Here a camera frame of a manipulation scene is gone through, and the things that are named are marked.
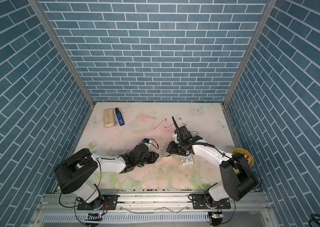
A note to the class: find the aluminium front rail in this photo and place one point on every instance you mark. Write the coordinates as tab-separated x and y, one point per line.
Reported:
139	208

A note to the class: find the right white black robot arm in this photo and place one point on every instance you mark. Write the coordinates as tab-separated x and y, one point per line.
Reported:
237	178

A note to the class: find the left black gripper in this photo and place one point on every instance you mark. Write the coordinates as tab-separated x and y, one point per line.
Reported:
152	155

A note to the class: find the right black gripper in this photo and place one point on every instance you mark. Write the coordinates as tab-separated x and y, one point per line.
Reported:
171	145

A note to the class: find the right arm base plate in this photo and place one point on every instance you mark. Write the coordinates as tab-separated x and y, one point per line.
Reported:
204	201

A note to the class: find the aluminium corner post left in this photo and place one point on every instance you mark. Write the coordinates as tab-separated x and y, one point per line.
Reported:
48	27

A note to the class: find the aluminium corner post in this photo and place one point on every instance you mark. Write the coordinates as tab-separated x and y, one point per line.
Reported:
48	27
253	41

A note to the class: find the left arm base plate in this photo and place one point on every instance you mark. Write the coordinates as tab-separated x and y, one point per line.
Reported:
102	203

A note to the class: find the beige zippered pencil case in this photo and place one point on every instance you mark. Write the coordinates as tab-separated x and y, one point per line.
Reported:
108	118

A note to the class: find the aluminium corner post right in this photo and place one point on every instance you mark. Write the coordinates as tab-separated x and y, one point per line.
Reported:
253	41

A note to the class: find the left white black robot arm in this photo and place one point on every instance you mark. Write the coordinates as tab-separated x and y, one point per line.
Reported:
74	173

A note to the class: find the yellow pen cup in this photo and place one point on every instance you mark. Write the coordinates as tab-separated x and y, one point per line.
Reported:
249	158

